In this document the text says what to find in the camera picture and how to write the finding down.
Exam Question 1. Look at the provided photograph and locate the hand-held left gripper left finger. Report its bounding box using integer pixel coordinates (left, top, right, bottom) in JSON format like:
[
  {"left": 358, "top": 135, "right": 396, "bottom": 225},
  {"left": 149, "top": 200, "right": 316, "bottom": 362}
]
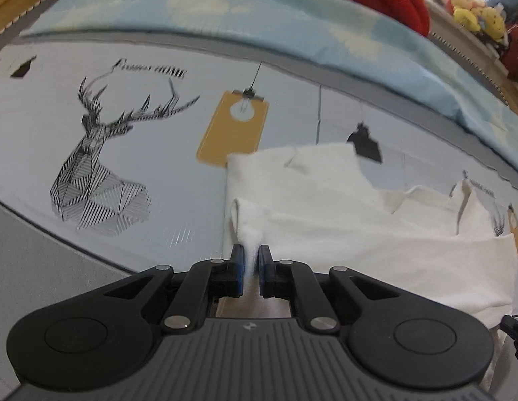
[{"left": 104, "top": 244, "right": 246, "bottom": 335}]

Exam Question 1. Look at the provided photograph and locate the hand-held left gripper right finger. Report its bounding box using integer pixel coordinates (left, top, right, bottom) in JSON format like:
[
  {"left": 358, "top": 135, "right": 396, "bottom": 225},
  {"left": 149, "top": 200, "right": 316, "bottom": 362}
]
[{"left": 258, "top": 244, "right": 399, "bottom": 335}]

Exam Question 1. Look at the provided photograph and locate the white long-sleeve shirt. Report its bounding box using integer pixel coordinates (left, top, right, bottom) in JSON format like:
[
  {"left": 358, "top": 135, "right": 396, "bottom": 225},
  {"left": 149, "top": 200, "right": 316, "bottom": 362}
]
[{"left": 223, "top": 143, "right": 518, "bottom": 395}]

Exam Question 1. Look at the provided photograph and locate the grey deer-print bed sheet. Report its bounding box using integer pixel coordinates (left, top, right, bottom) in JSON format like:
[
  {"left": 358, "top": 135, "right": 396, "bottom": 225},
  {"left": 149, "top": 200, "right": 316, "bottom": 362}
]
[{"left": 0, "top": 29, "right": 518, "bottom": 385}]

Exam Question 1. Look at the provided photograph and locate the light blue patterned blanket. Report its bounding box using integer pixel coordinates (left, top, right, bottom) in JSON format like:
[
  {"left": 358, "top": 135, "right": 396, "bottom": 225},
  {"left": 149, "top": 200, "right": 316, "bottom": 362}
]
[{"left": 23, "top": 0, "right": 518, "bottom": 165}]

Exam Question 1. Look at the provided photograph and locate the windowsill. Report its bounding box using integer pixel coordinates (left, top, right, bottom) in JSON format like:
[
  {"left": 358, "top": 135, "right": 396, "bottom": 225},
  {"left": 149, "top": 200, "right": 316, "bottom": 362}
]
[{"left": 413, "top": 0, "right": 518, "bottom": 105}]

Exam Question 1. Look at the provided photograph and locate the yellow-headed plush doll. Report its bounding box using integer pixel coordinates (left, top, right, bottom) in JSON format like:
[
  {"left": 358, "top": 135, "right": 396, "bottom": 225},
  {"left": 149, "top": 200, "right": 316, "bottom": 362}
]
[{"left": 476, "top": 6, "right": 508, "bottom": 40}]

